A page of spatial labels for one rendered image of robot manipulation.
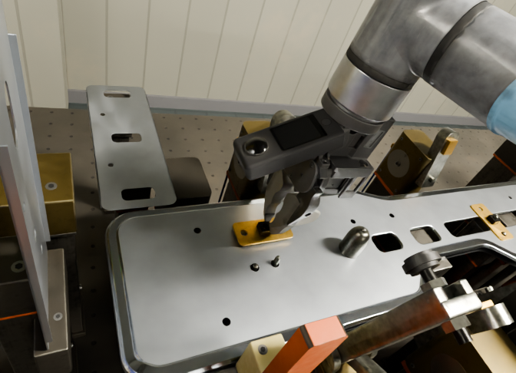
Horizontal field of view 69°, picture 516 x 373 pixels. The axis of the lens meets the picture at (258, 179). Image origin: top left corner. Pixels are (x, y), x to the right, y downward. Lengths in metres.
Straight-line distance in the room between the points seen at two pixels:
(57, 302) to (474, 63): 0.44
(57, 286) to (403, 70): 0.41
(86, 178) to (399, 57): 0.78
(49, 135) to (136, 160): 0.53
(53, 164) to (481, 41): 0.45
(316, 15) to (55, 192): 2.11
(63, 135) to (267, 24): 1.52
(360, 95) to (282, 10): 1.96
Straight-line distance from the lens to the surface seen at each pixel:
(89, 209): 0.92
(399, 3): 0.36
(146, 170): 0.58
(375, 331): 0.35
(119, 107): 0.69
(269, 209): 0.51
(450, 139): 0.79
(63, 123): 1.14
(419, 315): 0.31
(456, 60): 0.34
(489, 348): 0.52
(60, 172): 0.49
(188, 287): 0.47
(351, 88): 0.38
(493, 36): 0.35
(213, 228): 0.52
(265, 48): 2.39
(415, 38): 0.36
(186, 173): 0.61
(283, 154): 0.39
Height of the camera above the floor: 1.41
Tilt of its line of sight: 42 degrees down
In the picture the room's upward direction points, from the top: 22 degrees clockwise
